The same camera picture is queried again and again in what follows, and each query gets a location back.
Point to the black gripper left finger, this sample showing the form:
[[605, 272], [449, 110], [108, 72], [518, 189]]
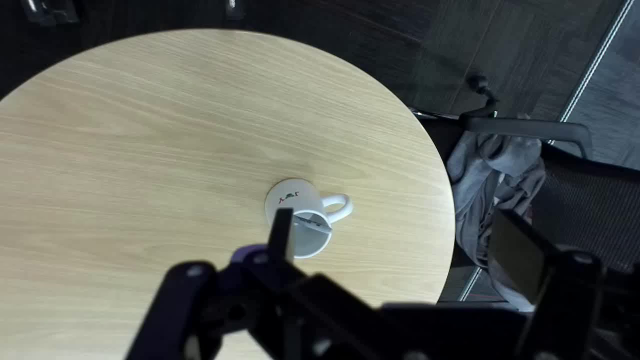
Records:
[[200, 306]]

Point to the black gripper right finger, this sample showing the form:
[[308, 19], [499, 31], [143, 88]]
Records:
[[560, 300]]

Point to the white ceramic mug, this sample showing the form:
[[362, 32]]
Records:
[[292, 195]]

